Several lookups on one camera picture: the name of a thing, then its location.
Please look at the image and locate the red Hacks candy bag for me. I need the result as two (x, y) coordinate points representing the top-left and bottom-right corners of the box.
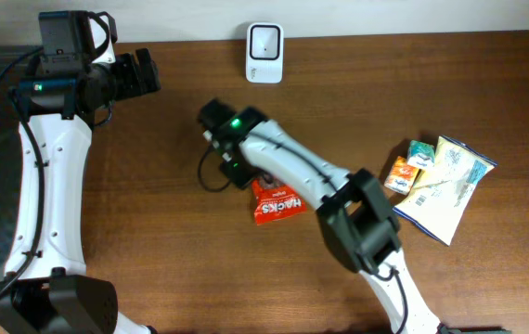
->
(252, 176), (307, 225)

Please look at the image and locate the orange tissue pack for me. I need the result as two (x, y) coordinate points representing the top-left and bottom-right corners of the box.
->
(384, 156), (419, 195)

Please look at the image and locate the green tissue pack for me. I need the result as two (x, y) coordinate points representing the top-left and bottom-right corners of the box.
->
(406, 140), (435, 170)

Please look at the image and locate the large yellow wipes bag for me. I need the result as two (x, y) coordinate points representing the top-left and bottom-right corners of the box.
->
(394, 135), (497, 246)

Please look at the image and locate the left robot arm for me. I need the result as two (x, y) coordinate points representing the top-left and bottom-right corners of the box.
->
(0, 10), (161, 333)

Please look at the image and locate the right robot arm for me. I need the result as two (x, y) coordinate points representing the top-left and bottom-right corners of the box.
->
(197, 99), (453, 334)

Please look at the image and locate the white barcode scanner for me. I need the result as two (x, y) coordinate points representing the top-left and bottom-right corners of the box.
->
(245, 22), (284, 84)

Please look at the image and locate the left camera cable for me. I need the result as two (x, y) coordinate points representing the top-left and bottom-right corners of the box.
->
(0, 11), (117, 334)

